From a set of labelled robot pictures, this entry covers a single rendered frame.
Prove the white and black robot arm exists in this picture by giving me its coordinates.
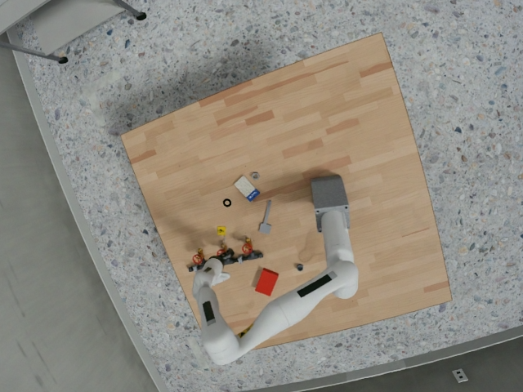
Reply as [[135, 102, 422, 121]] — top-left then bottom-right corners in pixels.
[[192, 211, 359, 365]]

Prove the black pipe manifold with grey fittings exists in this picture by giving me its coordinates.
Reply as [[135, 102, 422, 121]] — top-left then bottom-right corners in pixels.
[[188, 238, 263, 273]]

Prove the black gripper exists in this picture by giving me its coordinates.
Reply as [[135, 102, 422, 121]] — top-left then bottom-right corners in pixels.
[[203, 248, 235, 268]]

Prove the red rectangular block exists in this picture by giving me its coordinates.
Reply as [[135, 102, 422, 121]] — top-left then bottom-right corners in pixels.
[[255, 268, 279, 296]]

